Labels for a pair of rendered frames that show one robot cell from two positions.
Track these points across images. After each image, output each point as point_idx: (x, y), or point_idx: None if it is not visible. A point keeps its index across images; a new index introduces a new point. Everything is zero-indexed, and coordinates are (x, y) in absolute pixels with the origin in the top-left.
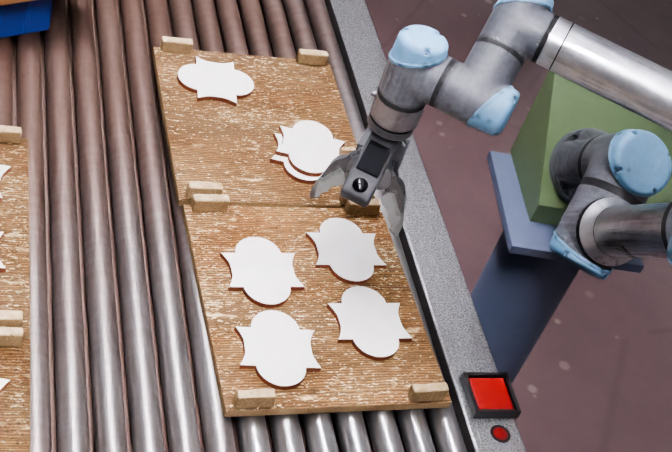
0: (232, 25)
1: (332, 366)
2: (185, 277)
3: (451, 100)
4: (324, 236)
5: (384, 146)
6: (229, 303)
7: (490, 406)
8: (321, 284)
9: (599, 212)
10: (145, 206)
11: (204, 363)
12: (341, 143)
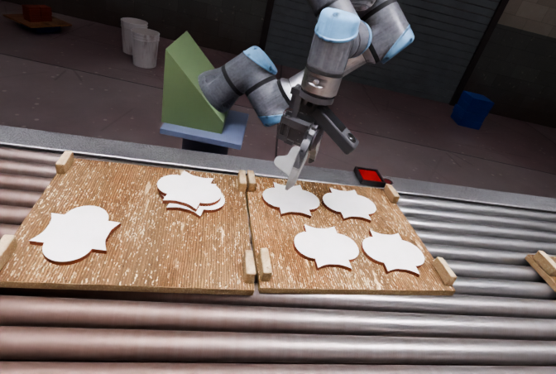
0: None
1: (389, 229)
2: (329, 304)
3: (362, 43)
4: (283, 205)
5: (328, 110)
6: (362, 272)
7: (378, 178)
8: (323, 218)
9: (290, 87)
10: (248, 326)
11: (413, 301)
12: (186, 172)
